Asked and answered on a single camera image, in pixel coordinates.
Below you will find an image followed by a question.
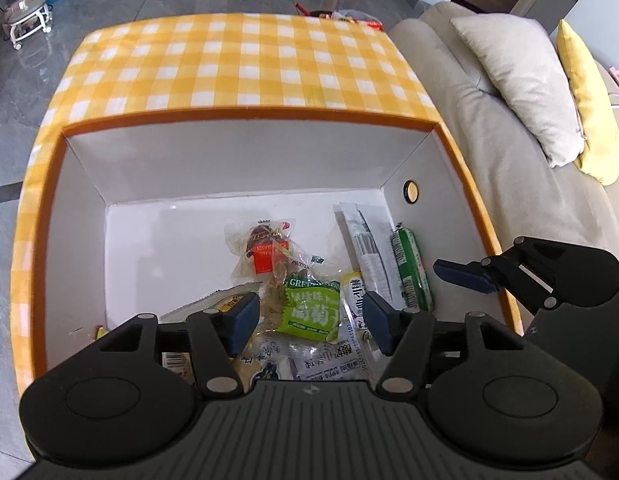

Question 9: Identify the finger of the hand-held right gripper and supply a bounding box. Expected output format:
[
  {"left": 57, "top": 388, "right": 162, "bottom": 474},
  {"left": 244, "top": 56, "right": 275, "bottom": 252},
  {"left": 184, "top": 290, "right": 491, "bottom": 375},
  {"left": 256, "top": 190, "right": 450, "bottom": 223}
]
[{"left": 433, "top": 236, "right": 559, "bottom": 312}]

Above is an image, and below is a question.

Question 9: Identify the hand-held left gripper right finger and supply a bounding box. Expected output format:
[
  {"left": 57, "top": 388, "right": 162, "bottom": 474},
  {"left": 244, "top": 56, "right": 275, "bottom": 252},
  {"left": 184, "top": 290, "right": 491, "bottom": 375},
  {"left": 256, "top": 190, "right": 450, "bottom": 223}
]
[{"left": 362, "top": 290, "right": 527, "bottom": 396}]

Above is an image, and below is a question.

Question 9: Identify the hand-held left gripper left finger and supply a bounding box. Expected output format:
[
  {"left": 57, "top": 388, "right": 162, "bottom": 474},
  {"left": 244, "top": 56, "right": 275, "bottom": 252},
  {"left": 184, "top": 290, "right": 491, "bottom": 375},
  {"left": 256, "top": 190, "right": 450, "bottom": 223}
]
[{"left": 94, "top": 291, "right": 261, "bottom": 396}]

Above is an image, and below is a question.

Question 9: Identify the clear packet of white balls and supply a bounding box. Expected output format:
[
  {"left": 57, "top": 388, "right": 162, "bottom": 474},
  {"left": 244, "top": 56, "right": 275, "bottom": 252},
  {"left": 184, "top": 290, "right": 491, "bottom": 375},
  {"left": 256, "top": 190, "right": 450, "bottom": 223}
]
[{"left": 292, "top": 330, "right": 377, "bottom": 383}]

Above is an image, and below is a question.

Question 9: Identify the orange cardboard box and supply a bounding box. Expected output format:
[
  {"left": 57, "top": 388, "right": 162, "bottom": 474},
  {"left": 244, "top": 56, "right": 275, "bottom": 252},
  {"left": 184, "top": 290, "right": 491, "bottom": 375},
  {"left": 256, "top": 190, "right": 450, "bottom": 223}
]
[{"left": 12, "top": 107, "right": 520, "bottom": 396}]

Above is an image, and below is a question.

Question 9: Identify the clear packet of brown pieces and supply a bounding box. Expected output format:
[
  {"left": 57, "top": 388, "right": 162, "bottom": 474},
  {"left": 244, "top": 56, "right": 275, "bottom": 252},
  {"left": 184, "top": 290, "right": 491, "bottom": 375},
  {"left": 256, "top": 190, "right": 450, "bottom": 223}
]
[{"left": 257, "top": 260, "right": 293, "bottom": 333}]

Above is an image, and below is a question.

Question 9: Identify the yellow white snack packet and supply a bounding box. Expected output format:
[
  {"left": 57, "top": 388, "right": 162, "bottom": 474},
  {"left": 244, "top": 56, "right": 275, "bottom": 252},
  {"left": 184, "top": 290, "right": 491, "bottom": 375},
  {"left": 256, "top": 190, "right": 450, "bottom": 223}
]
[{"left": 339, "top": 270, "right": 377, "bottom": 356}]

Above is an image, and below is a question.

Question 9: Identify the blue white snack packet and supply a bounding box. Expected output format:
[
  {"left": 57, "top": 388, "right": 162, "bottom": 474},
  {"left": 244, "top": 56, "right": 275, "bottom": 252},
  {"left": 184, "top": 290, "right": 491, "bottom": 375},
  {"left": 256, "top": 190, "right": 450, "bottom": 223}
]
[{"left": 240, "top": 332, "right": 296, "bottom": 391}]

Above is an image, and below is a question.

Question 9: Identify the green stick snack packet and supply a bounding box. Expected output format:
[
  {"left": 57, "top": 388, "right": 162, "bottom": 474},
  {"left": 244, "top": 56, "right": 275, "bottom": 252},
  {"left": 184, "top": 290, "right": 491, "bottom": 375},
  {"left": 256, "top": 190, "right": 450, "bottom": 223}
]
[{"left": 390, "top": 227, "right": 435, "bottom": 313}]

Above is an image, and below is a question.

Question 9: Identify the clear packet with red label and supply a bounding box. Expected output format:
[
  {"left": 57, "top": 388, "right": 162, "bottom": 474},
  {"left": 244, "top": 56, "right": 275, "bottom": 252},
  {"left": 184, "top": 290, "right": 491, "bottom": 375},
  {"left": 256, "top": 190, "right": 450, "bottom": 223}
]
[{"left": 224, "top": 217, "right": 296, "bottom": 283}]

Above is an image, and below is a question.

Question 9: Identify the barcode snack packet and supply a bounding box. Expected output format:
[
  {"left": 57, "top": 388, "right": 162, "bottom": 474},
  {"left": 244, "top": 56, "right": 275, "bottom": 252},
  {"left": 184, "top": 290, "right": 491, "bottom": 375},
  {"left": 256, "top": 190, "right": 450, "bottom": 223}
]
[{"left": 162, "top": 351, "right": 195, "bottom": 386}]

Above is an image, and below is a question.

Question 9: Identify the white long snack packet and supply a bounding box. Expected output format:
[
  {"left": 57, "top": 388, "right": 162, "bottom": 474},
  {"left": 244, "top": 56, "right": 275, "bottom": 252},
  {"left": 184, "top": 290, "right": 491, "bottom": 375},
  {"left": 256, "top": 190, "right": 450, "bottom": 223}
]
[{"left": 333, "top": 202, "right": 407, "bottom": 311}]

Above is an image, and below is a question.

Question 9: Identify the beige sofa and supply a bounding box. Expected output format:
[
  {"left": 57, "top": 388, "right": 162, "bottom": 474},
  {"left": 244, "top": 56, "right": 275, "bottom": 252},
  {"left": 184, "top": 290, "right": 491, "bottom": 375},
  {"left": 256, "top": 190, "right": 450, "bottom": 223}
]
[{"left": 387, "top": 1, "right": 619, "bottom": 331}]

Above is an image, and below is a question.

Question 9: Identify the yellow cushion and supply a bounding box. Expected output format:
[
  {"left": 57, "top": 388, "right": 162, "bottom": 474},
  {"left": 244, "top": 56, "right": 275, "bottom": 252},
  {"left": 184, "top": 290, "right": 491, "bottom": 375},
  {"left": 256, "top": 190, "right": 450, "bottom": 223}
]
[{"left": 556, "top": 19, "right": 619, "bottom": 186}]

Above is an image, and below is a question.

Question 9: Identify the cream cushion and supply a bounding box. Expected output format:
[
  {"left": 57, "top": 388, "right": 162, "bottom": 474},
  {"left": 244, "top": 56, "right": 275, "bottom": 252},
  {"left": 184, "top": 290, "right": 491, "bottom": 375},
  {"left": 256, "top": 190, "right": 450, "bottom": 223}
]
[{"left": 449, "top": 14, "right": 587, "bottom": 168}]

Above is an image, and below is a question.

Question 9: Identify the yellow checkered tablecloth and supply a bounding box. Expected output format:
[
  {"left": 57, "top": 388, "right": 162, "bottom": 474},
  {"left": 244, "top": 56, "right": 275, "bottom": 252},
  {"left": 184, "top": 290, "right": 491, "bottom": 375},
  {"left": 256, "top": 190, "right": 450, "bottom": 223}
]
[{"left": 10, "top": 12, "right": 520, "bottom": 391}]

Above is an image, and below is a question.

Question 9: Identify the red clear plastic bag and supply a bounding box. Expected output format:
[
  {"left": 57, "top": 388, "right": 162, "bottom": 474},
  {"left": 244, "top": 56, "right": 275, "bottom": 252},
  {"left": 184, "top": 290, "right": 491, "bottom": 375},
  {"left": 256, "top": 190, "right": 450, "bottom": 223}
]
[{"left": 317, "top": 9, "right": 385, "bottom": 31}]

